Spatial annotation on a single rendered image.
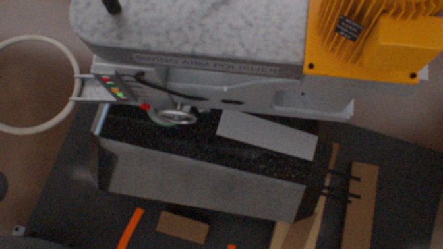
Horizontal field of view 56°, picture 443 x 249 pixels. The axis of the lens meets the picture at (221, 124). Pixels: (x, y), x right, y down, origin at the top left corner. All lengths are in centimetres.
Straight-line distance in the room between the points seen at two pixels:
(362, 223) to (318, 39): 174
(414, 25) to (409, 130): 210
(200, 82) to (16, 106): 201
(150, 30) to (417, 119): 218
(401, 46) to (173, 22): 59
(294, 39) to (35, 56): 243
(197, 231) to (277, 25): 166
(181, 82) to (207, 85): 9
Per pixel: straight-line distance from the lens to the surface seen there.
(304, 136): 194
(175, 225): 257
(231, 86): 137
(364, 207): 269
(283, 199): 196
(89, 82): 204
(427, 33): 89
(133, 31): 117
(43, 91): 315
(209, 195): 202
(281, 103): 153
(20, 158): 310
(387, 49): 87
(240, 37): 112
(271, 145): 192
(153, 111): 197
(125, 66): 130
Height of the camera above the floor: 268
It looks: 75 degrees down
